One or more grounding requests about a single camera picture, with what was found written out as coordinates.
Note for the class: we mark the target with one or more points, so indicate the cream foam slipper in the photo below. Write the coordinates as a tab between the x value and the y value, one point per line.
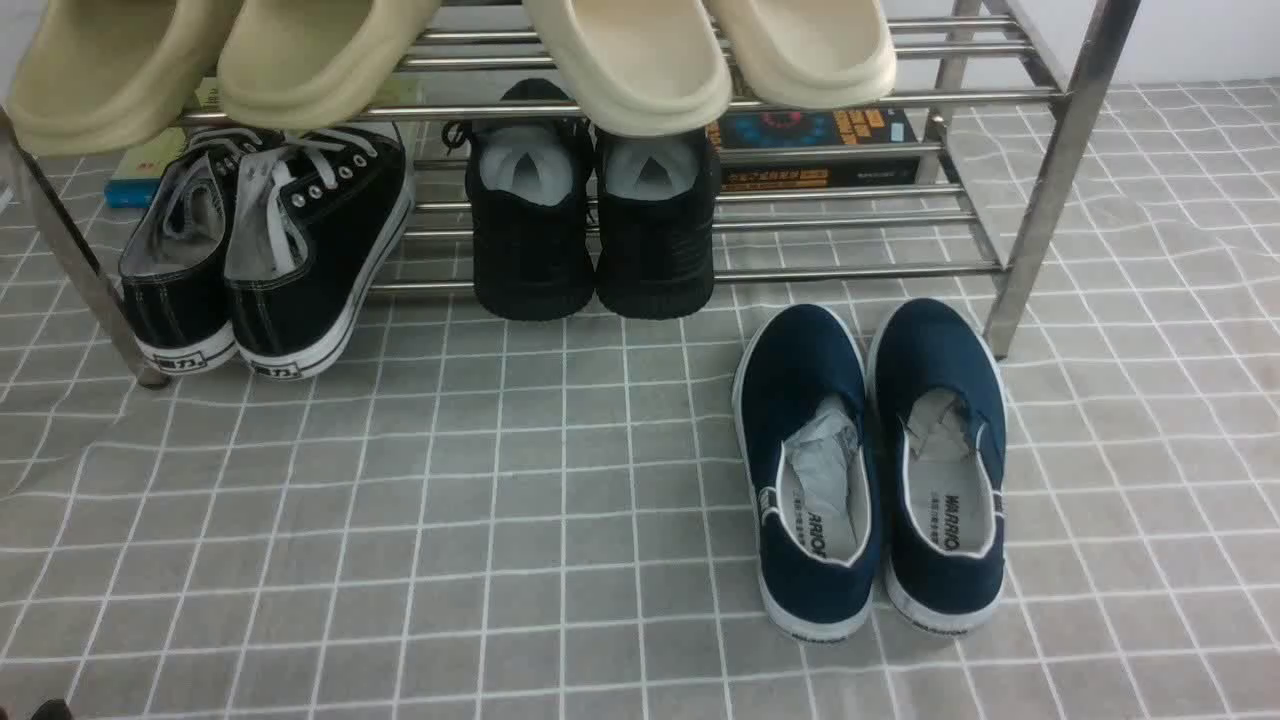
815	55
637	68

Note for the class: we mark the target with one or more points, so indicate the black knit sneaker left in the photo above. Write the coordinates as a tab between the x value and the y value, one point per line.
527	183

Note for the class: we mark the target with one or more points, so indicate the stainless steel shoe rack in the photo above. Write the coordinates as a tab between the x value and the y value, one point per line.
975	29

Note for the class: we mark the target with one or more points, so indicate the cream foam slipper right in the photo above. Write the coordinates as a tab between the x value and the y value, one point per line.
815	55

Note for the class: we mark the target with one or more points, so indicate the black knit sneaker right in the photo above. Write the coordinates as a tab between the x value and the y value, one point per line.
656	206

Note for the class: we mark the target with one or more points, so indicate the navy slip-on shoe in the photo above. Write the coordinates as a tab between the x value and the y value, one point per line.
802	417
939	403

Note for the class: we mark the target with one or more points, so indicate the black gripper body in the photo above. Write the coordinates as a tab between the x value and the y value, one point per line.
53	710

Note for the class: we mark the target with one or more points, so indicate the black book colourful cover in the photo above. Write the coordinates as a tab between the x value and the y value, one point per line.
810	135

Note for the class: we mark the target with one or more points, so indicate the yellow-green foam slipper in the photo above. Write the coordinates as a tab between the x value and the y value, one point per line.
101	76
314	64

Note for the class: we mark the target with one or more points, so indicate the navy slip-on shoe left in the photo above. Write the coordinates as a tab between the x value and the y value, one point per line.
802	417

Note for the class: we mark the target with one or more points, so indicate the black canvas sneaker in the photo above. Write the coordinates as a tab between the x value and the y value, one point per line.
171	268
315	218

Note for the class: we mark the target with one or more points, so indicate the black knit sneaker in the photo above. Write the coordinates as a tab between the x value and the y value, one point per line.
527	183
656	206

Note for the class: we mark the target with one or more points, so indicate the grey checked floor cloth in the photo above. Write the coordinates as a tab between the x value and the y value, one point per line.
473	519

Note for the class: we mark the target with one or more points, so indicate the navy slip-on shoe right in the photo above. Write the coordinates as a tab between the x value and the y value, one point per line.
939	403

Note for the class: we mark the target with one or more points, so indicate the yellow-green foam slipper far left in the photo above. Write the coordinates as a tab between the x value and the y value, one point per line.
101	76

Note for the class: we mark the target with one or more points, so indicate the green and blue book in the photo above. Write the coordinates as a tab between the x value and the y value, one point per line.
139	172

